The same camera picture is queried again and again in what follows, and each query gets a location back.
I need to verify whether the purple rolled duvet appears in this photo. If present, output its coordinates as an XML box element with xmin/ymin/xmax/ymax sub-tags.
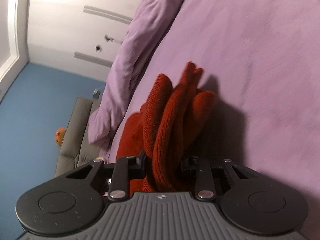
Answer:
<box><xmin>88</xmin><ymin>0</ymin><xmax>184</xmax><ymax>151</ymax></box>

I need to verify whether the white wardrobe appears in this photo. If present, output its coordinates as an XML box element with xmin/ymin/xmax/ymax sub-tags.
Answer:
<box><xmin>1</xmin><ymin>0</ymin><xmax>140</xmax><ymax>81</ymax></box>

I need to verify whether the purple bed sheet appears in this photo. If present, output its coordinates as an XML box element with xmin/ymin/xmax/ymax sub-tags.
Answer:
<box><xmin>98</xmin><ymin>0</ymin><xmax>320</xmax><ymax>188</ymax></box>

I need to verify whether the grey upholstered headboard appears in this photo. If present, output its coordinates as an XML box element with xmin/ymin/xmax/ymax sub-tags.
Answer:
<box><xmin>55</xmin><ymin>97</ymin><xmax>101</xmax><ymax>177</ymax></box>

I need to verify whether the red knit sweater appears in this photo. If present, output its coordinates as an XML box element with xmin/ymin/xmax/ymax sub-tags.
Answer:
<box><xmin>117</xmin><ymin>62</ymin><xmax>215</xmax><ymax>193</ymax></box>

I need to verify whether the orange plush toy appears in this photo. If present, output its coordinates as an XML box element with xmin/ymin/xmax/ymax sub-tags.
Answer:
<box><xmin>55</xmin><ymin>127</ymin><xmax>66</xmax><ymax>147</ymax></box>

